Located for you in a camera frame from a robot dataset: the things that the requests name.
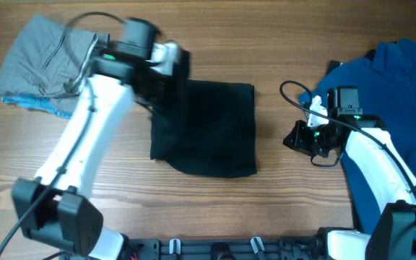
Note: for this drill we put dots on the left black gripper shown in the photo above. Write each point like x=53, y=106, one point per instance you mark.
x=174, y=94

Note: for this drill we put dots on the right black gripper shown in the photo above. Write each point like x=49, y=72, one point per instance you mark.
x=297, y=142

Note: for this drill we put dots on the black shorts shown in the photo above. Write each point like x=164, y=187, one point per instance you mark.
x=210, y=130

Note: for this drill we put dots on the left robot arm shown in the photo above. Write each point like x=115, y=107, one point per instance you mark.
x=54, y=207

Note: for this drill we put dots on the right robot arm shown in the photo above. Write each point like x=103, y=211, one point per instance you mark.
x=341, y=125

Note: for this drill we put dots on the blue t-shirt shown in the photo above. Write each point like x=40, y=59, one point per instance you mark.
x=386, y=84

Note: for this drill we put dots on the folded grey shorts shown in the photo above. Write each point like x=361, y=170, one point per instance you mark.
x=47, y=66

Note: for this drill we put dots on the folded light blue garment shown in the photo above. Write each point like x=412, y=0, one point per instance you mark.
x=34, y=103

